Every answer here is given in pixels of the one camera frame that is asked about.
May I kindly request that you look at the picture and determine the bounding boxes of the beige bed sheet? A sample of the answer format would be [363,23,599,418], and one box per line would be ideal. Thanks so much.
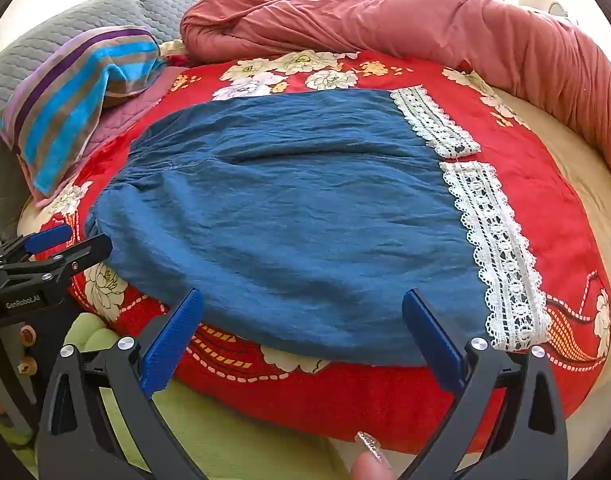
[490,87,611,461]

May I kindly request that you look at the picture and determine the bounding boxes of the person's left hand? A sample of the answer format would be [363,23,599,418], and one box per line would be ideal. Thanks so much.
[14,325,37,376]

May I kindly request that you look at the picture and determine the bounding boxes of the striped pillow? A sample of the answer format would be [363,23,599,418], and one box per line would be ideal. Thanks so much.
[0,25,167,197]

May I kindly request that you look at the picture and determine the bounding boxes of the pink-red comforter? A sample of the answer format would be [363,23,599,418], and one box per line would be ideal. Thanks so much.
[180,0,611,191]

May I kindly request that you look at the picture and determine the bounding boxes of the person's right hand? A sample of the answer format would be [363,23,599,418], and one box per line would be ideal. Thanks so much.
[349,431,392,480]

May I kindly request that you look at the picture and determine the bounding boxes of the red floral blanket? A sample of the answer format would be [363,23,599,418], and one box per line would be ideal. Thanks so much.
[36,49,611,456]

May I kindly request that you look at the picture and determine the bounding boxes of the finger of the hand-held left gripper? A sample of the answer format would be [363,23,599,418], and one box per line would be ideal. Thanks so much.
[0,223,74,266]
[36,233,114,286]

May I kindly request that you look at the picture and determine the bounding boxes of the light green cloth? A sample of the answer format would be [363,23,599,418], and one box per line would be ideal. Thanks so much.
[0,312,336,480]

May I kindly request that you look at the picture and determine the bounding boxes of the blue pants with lace trim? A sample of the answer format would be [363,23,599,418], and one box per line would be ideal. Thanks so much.
[84,86,553,367]

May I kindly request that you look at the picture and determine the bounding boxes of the grey quilted pillow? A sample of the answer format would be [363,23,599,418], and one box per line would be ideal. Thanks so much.
[0,0,236,126]

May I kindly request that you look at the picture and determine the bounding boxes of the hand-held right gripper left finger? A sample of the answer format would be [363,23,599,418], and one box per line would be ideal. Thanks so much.
[38,287,209,480]

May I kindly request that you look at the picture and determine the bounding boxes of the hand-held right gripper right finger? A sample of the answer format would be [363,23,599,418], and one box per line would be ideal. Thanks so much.
[401,288,571,480]

